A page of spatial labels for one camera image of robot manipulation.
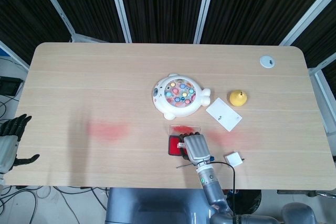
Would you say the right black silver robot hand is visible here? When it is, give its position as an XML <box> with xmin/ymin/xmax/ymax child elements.
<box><xmin>177</xmin><ymin>131</ymin><xmax>212</xmax><ymax>167</ymax></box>

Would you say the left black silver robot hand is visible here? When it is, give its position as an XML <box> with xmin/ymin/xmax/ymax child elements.
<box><xmin>0</xmin><ymin>113</ymin><xmax>40</xmax><ymax>175</ymax></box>

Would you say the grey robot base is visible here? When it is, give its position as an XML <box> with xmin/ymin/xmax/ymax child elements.
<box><xmin>106</xmin><ymin>187</ymin><xmax>218</xmax><ymax>224</ymax></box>

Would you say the red ink pad clear lid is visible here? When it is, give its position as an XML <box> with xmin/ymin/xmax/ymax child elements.
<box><xmin>167</xmin><ymin>124</ymin><xmax>202</xmax><ymax>156</ymax></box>

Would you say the white power adapter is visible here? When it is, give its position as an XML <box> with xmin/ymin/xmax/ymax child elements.
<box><xmin>224</xmin><ymin>151</ymin><xmax>246</xmax><ymax>168</ymax></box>

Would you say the white paper card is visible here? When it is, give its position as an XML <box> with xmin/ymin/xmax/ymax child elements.
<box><xmin>205</xmin><ymin>97</ymin><xmax>242</xmax><ymax>132</ymax></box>

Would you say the white fishing game toy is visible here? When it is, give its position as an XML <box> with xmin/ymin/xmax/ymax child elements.
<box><xmin>151</xmin><ymin>73</ymin><xmax>212</xmax><ymax>120</ymax></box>

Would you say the black screen device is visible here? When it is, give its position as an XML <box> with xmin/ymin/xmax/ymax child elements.
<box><xmin>0</xmin><ymin>76</ymin><xmax>24</xmax><ymax>97</ymax></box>

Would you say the yellow pear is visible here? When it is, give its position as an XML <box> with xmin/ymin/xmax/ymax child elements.
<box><xmin>229</xmin><ymin>89</ymin><xmax>249</xmax><ymax>108</ymax></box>

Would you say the black trash bin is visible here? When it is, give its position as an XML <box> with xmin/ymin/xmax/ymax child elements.
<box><xmin>223</xmin><ymin>189</ymin><xmax>263</xmax><ymax>216</ymax></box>

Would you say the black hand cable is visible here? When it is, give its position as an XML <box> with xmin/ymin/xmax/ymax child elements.
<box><xmin>208</xmin><ymin>155</ymin><xmax>237</xmax><ymax>219</ymax></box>

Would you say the black floor cable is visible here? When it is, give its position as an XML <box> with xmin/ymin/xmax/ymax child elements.
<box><xmin>54</xmin><ymin>186</ymin><xmax>74</xmax><ymax>224</ymax></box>

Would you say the white round cable grommet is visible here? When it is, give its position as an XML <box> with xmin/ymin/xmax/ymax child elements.
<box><xmin>259</xmin><ymin>55</ymin><xmax>277</xmax><ymax>69</ymax></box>

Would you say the white partition frame post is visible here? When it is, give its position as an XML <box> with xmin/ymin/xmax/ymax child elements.
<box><xmin>278</xmin><ymin>0</ymin><xmax>336</xmax><ymax>47</ymax></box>
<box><xmin>194</xmin><ymin>0</ymin><xmax>217</xmax><ymax>44</ymax></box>
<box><xmin>33</xmin><ymin>0</ymin><xmax>77</xmax><ymax>42</ymax></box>
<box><xmin>107</xmin><ymin>0</ymin><xmax>132</xmax><ymax>43</ymax></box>

